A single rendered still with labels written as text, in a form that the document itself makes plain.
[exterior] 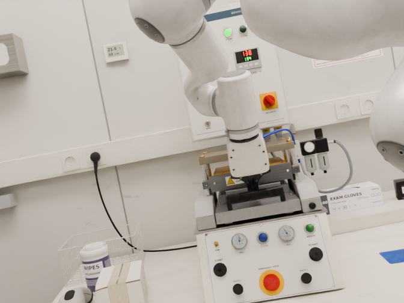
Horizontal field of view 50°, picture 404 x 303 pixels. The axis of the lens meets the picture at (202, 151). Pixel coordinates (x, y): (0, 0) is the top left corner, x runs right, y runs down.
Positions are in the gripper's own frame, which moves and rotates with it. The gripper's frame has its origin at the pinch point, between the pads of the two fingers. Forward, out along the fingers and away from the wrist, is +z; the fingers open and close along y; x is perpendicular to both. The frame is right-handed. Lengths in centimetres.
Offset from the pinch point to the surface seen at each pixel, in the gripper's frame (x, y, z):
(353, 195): 37, 36, 30
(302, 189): -2.4, 12.4, 1.6
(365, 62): 76, 56, -7
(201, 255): -11.2, -16.1, 10.5
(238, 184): 4.8, -3.6, 0.7
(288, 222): -8.2, 7.1, 7.2
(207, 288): -17.0, -15.9, 16.3
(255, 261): -14.0, -2.8, 13.0
